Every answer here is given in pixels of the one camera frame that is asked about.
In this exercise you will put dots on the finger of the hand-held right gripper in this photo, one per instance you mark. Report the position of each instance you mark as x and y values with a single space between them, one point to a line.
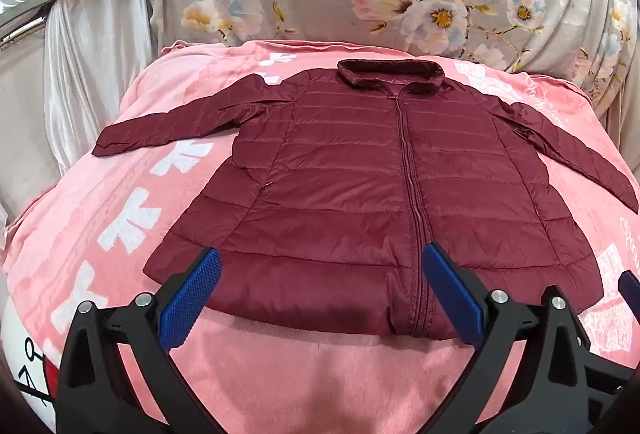
629 286

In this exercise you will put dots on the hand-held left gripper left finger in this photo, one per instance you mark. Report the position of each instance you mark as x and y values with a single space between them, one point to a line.
192 294

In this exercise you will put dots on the pink blanket with white bows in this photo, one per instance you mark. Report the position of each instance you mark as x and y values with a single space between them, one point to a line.
280 364

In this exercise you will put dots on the maroon puffer jacket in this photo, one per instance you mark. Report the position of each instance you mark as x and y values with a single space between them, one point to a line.
340 194

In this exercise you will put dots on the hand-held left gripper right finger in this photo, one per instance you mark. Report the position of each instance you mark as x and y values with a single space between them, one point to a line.
452 294

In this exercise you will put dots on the white satin curtain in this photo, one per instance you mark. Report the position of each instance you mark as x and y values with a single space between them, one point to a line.
95 79

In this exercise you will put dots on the white cloth with black marks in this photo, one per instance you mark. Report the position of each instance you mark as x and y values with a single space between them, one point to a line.
27 359

